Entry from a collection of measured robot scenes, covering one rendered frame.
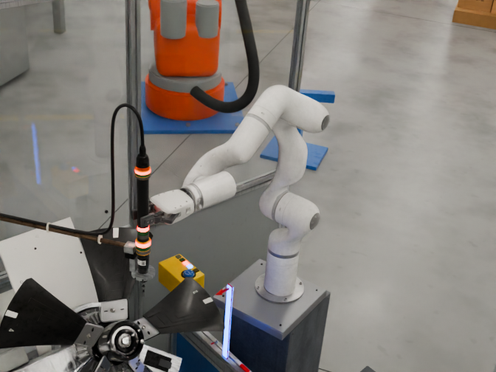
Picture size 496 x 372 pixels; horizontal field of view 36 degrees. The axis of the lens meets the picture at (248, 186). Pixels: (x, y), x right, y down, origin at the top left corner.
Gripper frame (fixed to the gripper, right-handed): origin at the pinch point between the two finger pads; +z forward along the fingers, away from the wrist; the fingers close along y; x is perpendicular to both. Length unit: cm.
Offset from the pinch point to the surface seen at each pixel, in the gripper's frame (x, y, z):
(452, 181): -164, 108, -345
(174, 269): -53, 30, -33
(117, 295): -31.1, 6.8, 5.0
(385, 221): -163, 102, -261
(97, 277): -28.8, 15.3, 6.9
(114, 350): -38.5, -6.2, 14.6
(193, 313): -41.8, -3.8, -16.4
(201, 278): -55, 21, -39
